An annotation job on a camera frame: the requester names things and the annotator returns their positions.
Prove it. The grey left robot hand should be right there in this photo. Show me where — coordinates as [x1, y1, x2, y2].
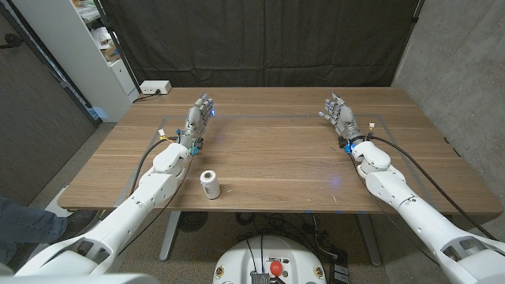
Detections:
[176, 92, 216, 157]

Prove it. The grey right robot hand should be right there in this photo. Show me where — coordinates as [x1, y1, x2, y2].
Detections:
[318, 92, 368, 153]

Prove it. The white string spool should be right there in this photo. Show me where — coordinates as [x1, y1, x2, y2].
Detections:
[199, 169, 222, 200]

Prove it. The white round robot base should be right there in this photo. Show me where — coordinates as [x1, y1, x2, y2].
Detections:
[212, 235, 327, 284]

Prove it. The white power strip box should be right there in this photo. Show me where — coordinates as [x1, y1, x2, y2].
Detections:
[140, 80, 173, 95]

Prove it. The grey tape rectangle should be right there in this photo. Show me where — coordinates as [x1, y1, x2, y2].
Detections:
[114, 114, 441, 214]

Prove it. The black round floor disc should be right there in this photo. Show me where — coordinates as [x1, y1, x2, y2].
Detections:
[177, 211, 209, 233]

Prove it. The black fabric backdrop curtain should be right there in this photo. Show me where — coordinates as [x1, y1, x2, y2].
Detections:
[98, 0, 421, 88]

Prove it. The black backdrop stand pole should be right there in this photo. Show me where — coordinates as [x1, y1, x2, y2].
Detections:
[92, 0, 143, 95]

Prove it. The small cardboard box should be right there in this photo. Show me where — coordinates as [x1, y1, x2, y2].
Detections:
[100, 43, 122, 63]

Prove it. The white shelf cabinet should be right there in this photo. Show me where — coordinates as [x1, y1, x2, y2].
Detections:
[11, 0, 140, 123]

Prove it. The person's dark shoe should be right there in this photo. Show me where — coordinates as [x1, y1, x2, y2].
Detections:
[49, 209, 99, 245]

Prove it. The black power adapter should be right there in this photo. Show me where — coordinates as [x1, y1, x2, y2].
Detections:
[329, 252, 350, 284]

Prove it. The white floor board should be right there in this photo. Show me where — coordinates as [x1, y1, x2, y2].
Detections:
[27, 185, 99, 253]

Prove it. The dark wood door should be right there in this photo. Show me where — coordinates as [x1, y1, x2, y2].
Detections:
[0, 7, 99, 206]

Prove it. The person's leg in jeans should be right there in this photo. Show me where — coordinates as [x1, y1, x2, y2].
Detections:
[0, 196, 68, 265]

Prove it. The black power strip cable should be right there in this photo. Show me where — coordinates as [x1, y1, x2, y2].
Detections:
[132, 89, 161, 104]

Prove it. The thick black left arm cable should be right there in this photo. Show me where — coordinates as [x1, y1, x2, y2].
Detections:
[129, 136, 181, 196]

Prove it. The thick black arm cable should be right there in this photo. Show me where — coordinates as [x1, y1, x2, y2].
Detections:
[129, 136, 181, 196]
[368, 135, 500, 241]

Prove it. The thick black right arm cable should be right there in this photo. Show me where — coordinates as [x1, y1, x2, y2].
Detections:
[368, 135, 500, 241]

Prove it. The black floor cable bundle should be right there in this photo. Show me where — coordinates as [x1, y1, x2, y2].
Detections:
[236, 212, 340, 261]

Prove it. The black door handle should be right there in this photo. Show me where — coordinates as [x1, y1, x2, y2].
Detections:
[0, 33, 24, 50]

